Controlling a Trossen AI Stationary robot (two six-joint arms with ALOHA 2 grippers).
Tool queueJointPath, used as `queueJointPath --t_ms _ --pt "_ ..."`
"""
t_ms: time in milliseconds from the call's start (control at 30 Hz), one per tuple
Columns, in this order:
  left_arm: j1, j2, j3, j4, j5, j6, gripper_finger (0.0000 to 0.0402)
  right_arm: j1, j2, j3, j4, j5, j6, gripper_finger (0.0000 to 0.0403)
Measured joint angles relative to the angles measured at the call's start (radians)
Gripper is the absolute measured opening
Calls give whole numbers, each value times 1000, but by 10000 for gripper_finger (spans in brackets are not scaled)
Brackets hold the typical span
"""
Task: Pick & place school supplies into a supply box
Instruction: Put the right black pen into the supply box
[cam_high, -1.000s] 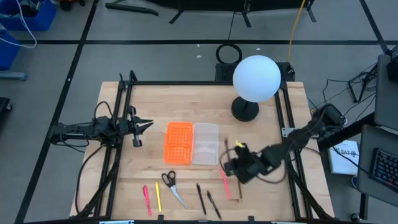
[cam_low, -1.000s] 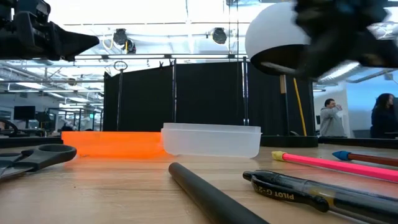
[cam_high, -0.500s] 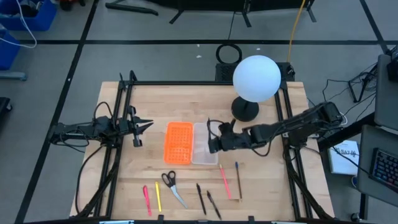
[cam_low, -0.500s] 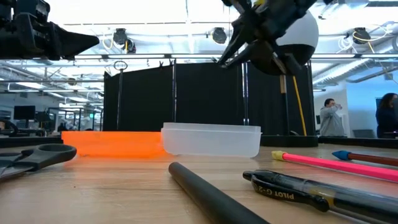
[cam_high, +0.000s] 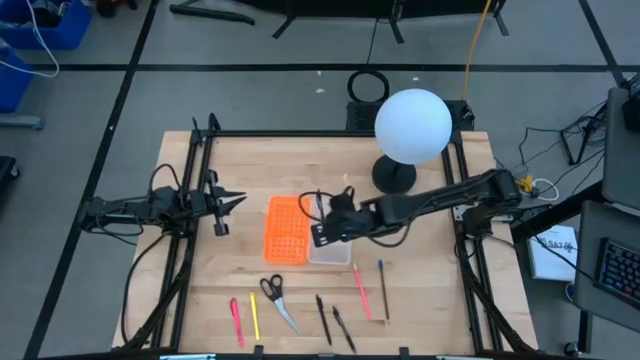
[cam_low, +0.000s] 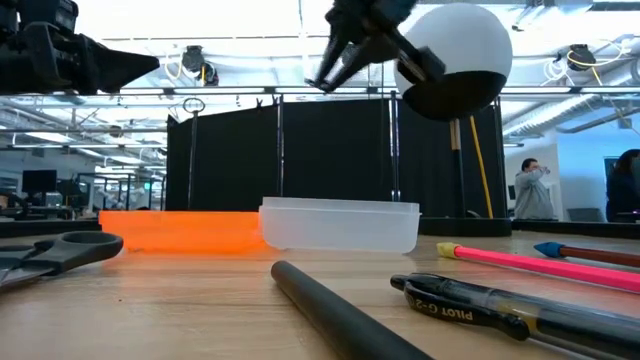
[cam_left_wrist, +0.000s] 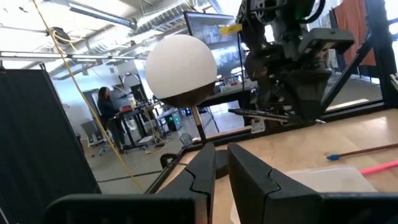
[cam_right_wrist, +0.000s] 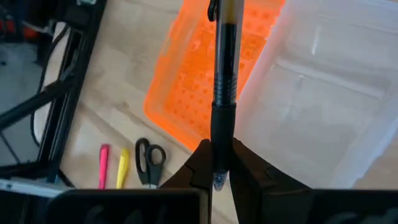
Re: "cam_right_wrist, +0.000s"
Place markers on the clear plastic supply box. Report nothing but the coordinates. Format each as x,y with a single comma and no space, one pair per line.
311,109

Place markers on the black Pilot gel pen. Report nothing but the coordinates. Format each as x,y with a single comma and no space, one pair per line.
225,62

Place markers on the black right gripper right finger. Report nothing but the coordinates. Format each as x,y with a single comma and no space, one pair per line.
264,199

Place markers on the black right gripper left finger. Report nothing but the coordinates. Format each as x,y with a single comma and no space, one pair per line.
192,205

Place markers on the orange plastic tray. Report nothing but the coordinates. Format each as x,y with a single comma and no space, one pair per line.
186,93

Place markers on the yellow highlighter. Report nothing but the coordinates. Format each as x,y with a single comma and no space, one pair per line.
122,168

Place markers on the pink highlighter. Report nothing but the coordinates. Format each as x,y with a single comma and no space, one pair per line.
104,168

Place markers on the black table frame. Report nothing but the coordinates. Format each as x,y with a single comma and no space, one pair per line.
73,93

